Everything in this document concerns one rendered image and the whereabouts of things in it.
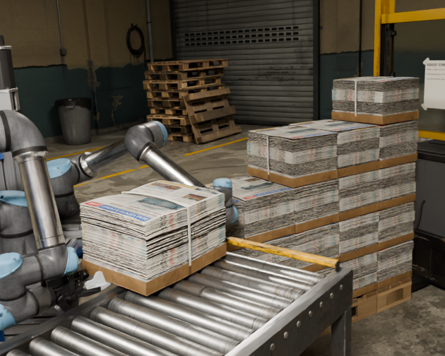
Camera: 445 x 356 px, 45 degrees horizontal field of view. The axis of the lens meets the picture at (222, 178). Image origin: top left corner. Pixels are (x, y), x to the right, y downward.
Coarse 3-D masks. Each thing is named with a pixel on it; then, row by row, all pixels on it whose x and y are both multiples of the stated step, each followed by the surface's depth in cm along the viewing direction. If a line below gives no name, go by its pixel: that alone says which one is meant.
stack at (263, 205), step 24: (240, 192) 250; (264, 192) 248; (288, 192) 251; (312, 192) 259; (336, 192) 268; (360, 192) 277; (240, 216) 238; (264, 216) 246; (288, 216) 253; (312, 216) 262; (360, 216) 280; (288, 240) 256; (312, 240) 264; (336, 240) 272; (360, 240) 283; (288, 264) 259; (360, 264) 286; (360, 312) 293
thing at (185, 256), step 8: (144, 200) 169; (152, 200) 169; (160, 200) 169; (184, 208) 161; (192, 208) 163; (184, 216) 161; (192, 216) 164; (184, 224) 161; (192, 224) 165; (184, 232) 162; (192, 232) 165; (184, 240) 163; (192, 240) 167; (184, 248) 164; (192, 248) 167; (184, 256) 165; (192, 256) 167
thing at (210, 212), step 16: (144, 192) 177; (160, 192) 177; (176, 192) 176; (192, 192) 175; (208, 192) 175; (208, 208) 170; (224, 208) 177; (208, 224) 171; (224, 224) 178; (208, 240) 173; (224, 240) 180
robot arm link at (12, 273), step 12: (0, 264) 138; (12, 264) 139; (24, 264) 142; (36, 264) 143; (0, 276) 138; (12, 276) 139; (24, 276) 141; (36, 276) 143; (0, 288) 139; (12, 288) 140; (24, 288) 143; (0, 300) 140; (12, 300) 140
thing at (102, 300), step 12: (120, 288) 161; (96, 300) 154; (108, 300) 154; (72, 312) 147; (84, 312) 147; (48, 324) 141; (60, 324) 141; (24, 336) 136; (36, 336) 136; (48, 336) 138; (0, 348) 131; (12, 348) 130; (24, 348) 133
